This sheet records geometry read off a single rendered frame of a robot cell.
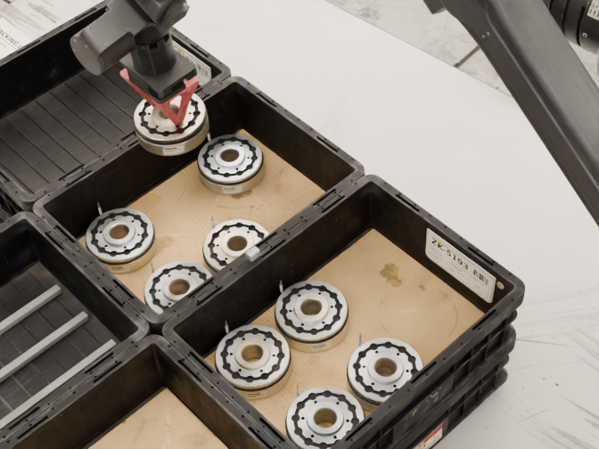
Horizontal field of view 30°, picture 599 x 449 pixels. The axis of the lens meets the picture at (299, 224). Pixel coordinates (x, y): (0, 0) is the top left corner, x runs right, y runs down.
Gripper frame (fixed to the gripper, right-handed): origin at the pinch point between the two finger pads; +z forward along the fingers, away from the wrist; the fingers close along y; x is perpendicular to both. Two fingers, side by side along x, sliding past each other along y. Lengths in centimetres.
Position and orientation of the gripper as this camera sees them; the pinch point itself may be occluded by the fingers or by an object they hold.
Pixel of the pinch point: (167, 109)
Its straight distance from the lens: 157.8
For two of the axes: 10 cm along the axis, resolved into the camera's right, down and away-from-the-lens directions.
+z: 0.9, 6.3, 7.7
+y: 6.7, 5.4, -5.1
